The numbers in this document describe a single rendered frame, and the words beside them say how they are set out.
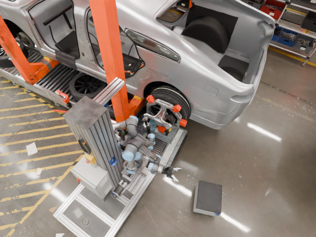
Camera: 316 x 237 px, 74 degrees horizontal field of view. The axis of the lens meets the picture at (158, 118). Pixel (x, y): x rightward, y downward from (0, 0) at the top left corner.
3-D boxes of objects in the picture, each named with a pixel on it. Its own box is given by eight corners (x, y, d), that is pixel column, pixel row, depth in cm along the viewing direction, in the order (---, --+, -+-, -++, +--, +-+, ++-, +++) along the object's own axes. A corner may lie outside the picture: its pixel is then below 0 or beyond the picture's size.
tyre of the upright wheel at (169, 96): (177, 81, 287) (145, 88, 333) (170, 92, 275) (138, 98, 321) (199, 114, 320) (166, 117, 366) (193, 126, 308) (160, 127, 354)
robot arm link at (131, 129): (130, 131, 241) (155, 150, 272) (132, 123, 247) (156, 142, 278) (122, 133, 247) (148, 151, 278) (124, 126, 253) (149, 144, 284)
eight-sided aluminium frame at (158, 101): (178, 130, 330) (184, 109, 285) (177, 133, 326) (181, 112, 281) (148, 116, 342) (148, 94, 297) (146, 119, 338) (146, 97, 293)
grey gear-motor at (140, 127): (153, 123, 393) (154, 112, 364) (142, 141, 372) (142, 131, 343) (145, 119, 397) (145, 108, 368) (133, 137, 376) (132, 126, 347)
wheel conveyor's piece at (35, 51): (52, 64, 481) (45, 50, 449) (23, 89, 437) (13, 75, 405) (20, 50, 504) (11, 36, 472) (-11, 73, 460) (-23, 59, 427)
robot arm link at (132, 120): (99, 132, 274) (132, 123, 247) (102, 122, 282) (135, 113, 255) (106, 136, 282) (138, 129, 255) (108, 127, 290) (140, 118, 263)
